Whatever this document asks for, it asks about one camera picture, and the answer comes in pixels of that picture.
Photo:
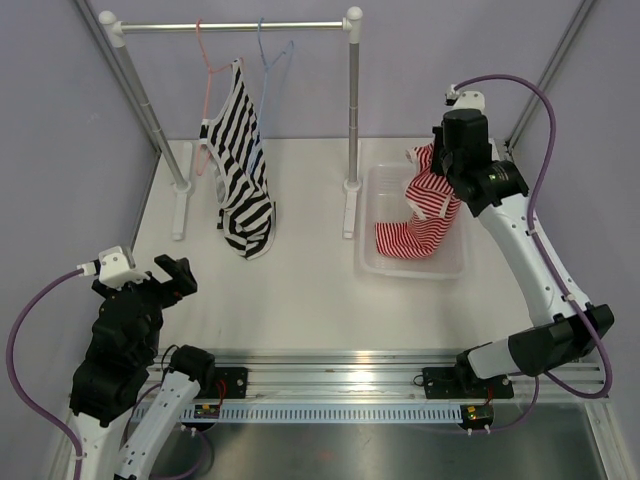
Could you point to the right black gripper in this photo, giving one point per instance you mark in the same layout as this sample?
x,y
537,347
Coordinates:
x,y
439,141

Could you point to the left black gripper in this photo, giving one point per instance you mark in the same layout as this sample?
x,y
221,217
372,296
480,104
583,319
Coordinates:
x,y
182,284

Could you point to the red white striped tank top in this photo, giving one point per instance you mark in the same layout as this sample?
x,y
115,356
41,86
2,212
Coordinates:
x,y
434,208

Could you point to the blue hanger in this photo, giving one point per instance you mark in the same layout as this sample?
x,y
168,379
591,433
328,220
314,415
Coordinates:
x,y
267,66

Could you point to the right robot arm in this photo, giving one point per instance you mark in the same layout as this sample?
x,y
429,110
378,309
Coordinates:
x,y
566,325

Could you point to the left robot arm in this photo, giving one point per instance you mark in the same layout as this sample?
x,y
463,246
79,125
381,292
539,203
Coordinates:
x,y
123,346

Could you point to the black white striped tank top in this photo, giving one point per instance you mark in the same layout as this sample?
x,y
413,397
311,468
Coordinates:
x,y
246,211

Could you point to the pink hanger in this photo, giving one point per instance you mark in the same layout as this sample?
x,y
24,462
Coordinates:
x,y
201,163

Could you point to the white plastic basket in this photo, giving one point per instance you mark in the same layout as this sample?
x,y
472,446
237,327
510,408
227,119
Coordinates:
x,y
384,202

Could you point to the silver white clothes rack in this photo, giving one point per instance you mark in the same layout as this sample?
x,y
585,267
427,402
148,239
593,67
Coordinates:
x,y
181,166

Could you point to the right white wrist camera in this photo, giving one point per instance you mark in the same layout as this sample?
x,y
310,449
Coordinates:
x,y
456,99

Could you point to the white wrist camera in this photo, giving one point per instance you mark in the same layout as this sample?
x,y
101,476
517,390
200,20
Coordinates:
x,y
456,99
114,268

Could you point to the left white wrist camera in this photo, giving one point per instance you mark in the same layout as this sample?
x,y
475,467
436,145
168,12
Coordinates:
x,y
114,268

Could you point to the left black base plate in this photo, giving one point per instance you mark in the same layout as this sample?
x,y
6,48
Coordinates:
x,y
230,382

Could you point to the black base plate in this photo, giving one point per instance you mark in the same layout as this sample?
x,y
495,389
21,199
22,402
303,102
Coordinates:
x,y
442,383
230,382

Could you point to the aluminium mounting rail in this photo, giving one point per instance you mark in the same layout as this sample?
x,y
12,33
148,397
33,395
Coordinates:
x,y
377,375

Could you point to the white slotted cable duct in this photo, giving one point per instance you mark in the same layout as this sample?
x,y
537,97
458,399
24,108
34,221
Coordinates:
x,y
328,414

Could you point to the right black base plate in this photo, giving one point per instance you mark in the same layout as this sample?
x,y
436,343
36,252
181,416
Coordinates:
x,y
442,383

